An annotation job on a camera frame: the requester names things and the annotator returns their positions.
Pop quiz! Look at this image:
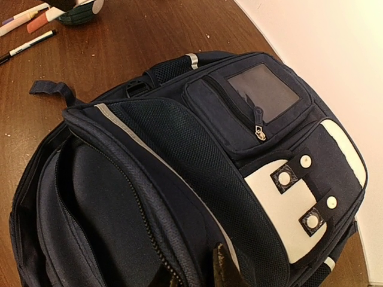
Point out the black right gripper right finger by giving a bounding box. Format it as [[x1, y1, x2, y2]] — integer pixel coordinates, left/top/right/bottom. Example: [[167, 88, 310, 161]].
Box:
[[212, 243, 250, 287]]

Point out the black white marker vertical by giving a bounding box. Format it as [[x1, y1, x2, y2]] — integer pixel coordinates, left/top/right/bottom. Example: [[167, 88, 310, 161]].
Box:
[[0, 30, 57, 65]]

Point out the navy blue student backpack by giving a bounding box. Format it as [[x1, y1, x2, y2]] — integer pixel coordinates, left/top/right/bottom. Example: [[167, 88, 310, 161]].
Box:
[[10, 51, 367, 286]]

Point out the pink white correction stick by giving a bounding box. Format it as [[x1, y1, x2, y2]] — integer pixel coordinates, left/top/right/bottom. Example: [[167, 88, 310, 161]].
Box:
[[27, 7, 65, 33]]

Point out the white bowl teal outside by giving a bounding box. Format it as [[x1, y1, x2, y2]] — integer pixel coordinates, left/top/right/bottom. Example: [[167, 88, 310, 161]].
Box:
[[56, 0, 104, 26]]

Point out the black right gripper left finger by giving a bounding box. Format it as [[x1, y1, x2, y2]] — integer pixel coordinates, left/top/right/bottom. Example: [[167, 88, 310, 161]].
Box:
[[149, 265, 177, 287]]

